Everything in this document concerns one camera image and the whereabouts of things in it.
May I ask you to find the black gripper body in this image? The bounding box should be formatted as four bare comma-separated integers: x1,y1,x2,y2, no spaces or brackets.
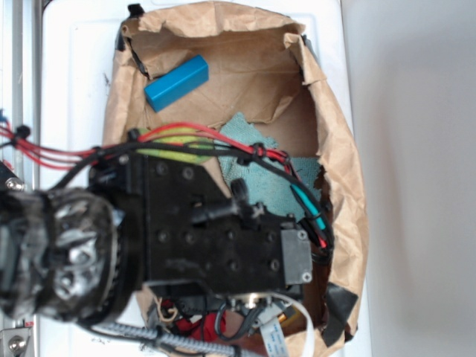
89,153,312,298

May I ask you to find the green scrubby sponge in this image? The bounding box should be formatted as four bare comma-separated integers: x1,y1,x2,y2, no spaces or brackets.
137,135,214,164

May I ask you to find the teal microfiber cloth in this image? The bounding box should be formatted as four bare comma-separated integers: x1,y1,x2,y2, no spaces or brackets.
218,112,321,220

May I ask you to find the red object in bag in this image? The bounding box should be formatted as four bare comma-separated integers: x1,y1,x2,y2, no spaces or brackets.
175,312,218,342

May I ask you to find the blue rectangular block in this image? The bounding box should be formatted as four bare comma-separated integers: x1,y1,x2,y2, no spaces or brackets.
144,55,209,112

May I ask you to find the brown paper bag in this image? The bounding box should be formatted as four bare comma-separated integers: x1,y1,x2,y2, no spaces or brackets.
103,1,369,356

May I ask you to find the grey braided cable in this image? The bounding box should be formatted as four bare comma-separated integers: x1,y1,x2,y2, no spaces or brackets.
89,321,254,357

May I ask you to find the white ribbon cable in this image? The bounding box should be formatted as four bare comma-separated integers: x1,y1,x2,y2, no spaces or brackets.
256,292,316,357

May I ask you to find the red wire bundle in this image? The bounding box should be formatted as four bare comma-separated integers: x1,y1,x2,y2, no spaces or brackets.
0,107,332,250

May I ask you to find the aluminium frame rail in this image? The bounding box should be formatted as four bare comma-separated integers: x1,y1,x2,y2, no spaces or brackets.
1,1,42,356

